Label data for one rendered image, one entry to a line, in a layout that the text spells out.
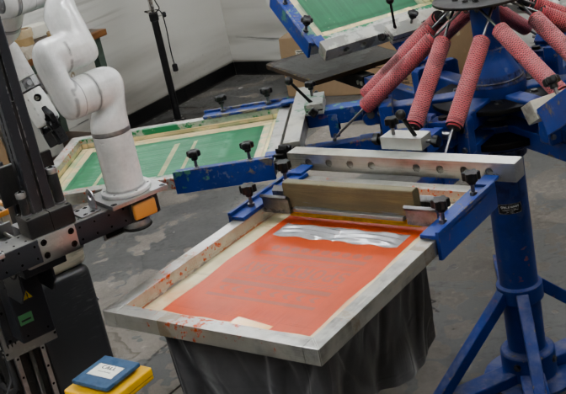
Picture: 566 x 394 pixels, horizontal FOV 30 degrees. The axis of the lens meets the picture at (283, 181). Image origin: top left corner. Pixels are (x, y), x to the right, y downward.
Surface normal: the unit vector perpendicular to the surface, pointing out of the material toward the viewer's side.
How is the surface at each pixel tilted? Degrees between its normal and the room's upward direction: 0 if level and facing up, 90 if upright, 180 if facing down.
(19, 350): 90
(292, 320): 0
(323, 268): 0
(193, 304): 0
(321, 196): 90
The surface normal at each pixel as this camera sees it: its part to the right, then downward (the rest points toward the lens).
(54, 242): 0.60, 0.17
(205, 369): -0.73, 0.44
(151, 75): 0.80, 0.06
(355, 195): -0.56, 0.39
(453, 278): -0.19, -0.92
